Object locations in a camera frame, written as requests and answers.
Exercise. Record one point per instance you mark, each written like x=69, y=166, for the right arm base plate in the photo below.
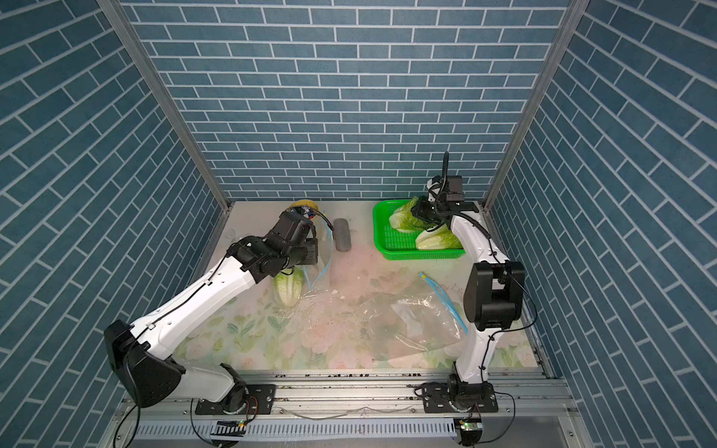
x=440, y=398

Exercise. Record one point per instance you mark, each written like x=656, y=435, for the yellow pen cup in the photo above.
x=307, y=208

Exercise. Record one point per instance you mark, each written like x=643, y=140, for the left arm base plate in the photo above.
x=254, y=400

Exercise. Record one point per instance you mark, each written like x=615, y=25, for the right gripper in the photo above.
x=417, y=212

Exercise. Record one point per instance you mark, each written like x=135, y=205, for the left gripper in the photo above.
x=312, y=244

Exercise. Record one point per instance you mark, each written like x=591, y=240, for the grey fabric case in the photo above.
x=342, y=235

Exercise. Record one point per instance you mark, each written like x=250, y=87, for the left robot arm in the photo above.
x=140, y=354

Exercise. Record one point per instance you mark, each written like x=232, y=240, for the green plastic basket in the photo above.
x=397, y=246

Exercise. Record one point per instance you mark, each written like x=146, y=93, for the aluminium rail frame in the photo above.
x=368, y=409

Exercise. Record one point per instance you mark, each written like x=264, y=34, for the clear zipper bag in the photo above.
x=320, y=331
x=420, y=318

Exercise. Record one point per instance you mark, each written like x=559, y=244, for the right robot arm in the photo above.
x=492, y=300

